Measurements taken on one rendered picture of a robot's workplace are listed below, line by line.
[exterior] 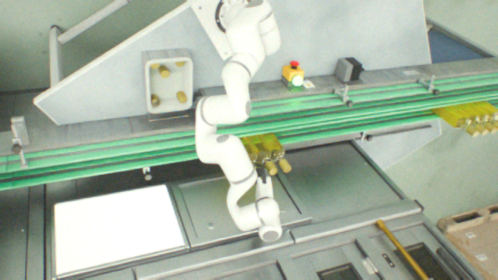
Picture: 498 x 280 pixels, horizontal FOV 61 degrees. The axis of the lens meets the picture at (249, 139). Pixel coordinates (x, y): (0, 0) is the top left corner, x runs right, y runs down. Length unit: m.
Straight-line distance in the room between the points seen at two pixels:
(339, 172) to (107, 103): 1.02
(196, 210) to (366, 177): 0.78
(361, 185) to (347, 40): 0.64
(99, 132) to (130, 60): 0.30
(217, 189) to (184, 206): 0.16
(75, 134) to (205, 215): 0.57
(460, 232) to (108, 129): 4.37
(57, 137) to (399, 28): 1.54
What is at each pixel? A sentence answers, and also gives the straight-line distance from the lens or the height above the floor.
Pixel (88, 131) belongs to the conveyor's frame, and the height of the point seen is 0.82.
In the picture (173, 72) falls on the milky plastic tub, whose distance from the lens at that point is 1.69.
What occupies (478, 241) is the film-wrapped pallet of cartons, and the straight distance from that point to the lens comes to 5.38.
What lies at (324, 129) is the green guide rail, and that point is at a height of 0.91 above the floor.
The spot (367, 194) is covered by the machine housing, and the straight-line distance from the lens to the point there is 1.86.
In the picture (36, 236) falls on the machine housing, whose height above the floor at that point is 1.10.
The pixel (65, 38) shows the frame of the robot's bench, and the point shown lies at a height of 0.20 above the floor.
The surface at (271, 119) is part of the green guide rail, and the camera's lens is 1.78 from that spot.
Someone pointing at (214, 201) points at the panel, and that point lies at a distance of 1.64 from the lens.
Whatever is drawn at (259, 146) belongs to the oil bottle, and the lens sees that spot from 1.67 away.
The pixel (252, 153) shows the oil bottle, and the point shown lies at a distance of 1.63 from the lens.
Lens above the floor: 2.23
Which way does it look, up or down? 48 degrees down
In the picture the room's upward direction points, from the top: 148 degrees clockwise
